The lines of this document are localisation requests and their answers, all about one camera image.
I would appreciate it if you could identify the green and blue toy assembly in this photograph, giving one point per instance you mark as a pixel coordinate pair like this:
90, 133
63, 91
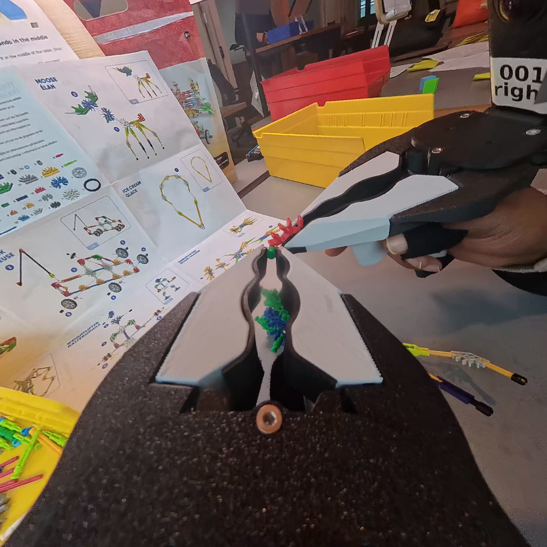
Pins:
273, 318

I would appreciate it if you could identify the orange plastic object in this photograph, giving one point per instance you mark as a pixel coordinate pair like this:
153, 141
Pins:
470, 13

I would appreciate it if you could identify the pile of toy pieces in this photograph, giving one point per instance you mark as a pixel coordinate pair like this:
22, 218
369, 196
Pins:
30, 444

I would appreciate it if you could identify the grey desk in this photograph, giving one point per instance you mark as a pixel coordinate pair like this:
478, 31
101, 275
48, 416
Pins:
427, 307

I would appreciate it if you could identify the person's right hand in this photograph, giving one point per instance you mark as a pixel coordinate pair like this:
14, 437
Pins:
504, 235

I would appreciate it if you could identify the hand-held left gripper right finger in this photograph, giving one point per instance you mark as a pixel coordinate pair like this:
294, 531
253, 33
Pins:
337, 337

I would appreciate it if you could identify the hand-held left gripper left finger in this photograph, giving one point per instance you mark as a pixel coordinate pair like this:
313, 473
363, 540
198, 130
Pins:
205, 337

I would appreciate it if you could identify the blue plastic crate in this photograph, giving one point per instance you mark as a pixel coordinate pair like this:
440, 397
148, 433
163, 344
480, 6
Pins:
290, 30

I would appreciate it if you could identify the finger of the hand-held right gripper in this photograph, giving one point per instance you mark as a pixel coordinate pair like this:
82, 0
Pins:
367, 171
350, 230

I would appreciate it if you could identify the multicoloured toy hand assembly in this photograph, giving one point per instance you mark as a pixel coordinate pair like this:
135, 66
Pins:
288, 228

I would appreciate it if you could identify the small green blue block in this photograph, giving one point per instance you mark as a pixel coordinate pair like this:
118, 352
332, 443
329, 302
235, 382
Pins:
429, 84

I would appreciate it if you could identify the small black device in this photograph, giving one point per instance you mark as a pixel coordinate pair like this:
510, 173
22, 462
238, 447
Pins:
253, 154

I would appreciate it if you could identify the stack of red plastic bins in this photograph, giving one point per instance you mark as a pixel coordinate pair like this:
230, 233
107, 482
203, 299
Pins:
320, 81

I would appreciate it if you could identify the white toy instruction sheet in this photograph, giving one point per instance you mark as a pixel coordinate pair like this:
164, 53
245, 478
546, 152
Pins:
64, 141

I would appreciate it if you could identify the yellow divided plastic bin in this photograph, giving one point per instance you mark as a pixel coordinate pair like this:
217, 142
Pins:
25, 401

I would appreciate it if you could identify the person's right forearm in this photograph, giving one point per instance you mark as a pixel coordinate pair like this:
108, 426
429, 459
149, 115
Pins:
534, 269

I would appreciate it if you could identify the yellow toy set box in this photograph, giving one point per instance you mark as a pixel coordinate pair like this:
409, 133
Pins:
141, 38

